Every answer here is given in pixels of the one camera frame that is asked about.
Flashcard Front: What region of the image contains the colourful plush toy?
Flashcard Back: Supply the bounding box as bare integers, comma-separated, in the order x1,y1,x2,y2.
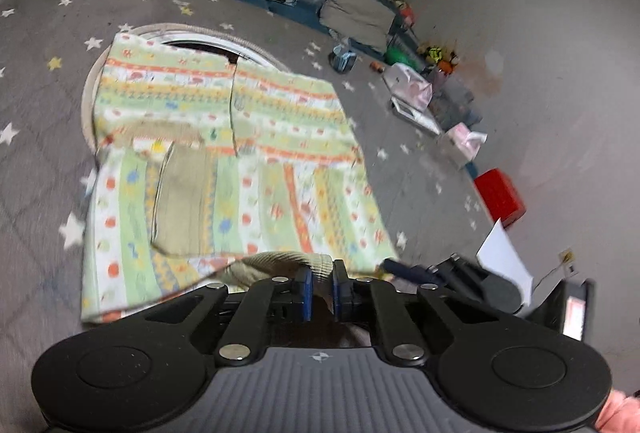
417,42,461,74

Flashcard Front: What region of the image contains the white flat device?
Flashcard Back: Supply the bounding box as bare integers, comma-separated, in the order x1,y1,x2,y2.
390,97,443,136

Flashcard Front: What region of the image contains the grey star-print tablecloth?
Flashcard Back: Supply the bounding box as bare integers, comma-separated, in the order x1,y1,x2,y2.
0,0,503,433

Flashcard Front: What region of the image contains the red box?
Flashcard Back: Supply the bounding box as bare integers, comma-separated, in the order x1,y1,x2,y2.
473,168,527,229

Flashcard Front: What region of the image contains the round inset table stove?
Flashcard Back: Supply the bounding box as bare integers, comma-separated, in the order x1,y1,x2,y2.
81,23,291,154

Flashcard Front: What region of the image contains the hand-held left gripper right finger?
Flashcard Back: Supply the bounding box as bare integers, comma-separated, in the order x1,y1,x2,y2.
332,259,482,362

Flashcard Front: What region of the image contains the patterned yellow green children's garment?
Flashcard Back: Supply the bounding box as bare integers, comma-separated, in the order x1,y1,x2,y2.
80,32,401,326

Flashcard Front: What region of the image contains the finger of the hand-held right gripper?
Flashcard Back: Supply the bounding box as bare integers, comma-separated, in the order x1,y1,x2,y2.
382,259,437,286

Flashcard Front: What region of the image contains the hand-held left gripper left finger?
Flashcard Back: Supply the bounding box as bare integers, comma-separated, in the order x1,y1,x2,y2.
145,267,315,364

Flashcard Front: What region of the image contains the green plastic object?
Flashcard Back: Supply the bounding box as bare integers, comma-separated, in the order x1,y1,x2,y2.
385,46,423,71

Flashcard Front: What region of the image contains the grey cushion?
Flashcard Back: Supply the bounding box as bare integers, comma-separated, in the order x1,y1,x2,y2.
319,0,398,51

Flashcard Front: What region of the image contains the white paper sheet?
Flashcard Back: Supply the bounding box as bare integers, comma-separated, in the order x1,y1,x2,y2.
476,219,535,310

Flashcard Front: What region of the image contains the pink and white tissue pack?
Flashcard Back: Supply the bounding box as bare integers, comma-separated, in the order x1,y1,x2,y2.
440,123,488,169
384,63,433,110

